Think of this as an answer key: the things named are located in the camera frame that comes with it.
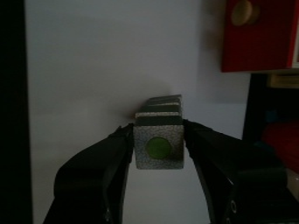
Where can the white cutting board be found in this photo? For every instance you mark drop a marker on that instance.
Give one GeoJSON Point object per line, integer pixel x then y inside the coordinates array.
{"type": "Point", "coordinates": [77, 58]}

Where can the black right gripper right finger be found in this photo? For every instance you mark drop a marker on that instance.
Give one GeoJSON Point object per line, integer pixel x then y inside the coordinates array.
{"type": "Point", "coordinates": [237, 180]}

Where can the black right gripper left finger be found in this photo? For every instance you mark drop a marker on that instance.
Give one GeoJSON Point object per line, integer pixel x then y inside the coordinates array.
{"type": "Point", "coordinates": [89, 180]}

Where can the beige wooden block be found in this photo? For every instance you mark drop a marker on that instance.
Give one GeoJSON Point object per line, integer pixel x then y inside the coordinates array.
{"type": "Point", "coordinates": [284, 80]}

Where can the toy sushi roll green centre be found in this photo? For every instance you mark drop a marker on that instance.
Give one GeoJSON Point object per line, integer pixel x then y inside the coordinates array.
{"type": "Point", "coordinates": [158, 137]}

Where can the red box with wooden knob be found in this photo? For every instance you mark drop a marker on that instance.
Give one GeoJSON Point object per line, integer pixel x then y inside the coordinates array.
{"type": "Point", "coordinates": [264, 46]}

